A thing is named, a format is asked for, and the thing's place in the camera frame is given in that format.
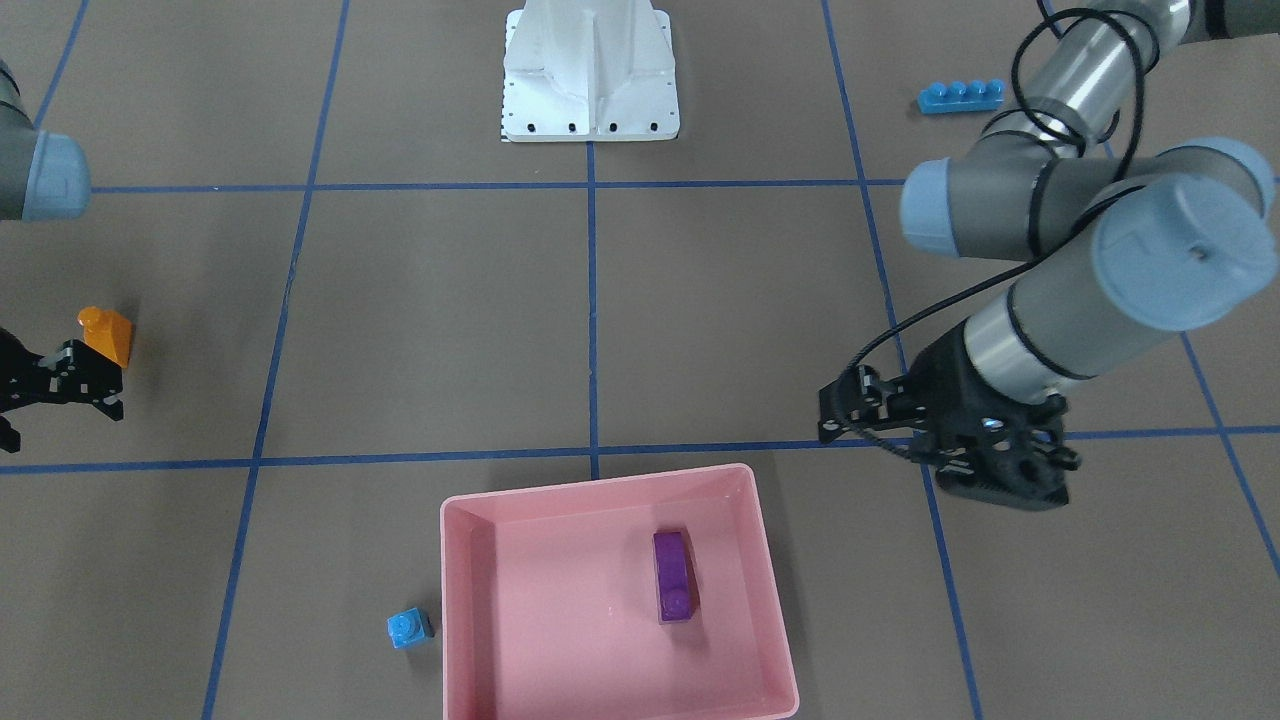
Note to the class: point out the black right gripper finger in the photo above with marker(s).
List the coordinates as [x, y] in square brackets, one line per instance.
[79, 374]

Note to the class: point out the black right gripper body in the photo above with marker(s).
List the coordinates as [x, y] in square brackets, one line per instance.
[58, 378]

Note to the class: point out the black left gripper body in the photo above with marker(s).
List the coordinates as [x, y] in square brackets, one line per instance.
[942, 385]

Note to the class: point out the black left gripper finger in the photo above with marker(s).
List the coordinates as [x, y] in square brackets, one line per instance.
[861, 397]

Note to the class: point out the orange sloped block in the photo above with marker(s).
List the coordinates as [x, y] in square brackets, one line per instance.
[108, 332]

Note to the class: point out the purple sloped block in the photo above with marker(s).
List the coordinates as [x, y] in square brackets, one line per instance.
[676, 586]

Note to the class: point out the long blue four-stud block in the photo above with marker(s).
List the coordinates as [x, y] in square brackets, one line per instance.
[958, 97]

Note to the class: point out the small blue single-stud block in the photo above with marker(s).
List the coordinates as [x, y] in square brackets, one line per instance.
[409, 628]

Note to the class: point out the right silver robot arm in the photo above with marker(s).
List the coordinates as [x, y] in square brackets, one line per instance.
[45, 177]

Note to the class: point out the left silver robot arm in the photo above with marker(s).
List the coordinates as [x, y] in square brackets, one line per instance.
[1111, 254]

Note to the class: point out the pink plastic box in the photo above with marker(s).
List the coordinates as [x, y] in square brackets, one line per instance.
[549, 608]

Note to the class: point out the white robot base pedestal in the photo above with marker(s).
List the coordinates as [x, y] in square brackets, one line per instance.
[589, 71]

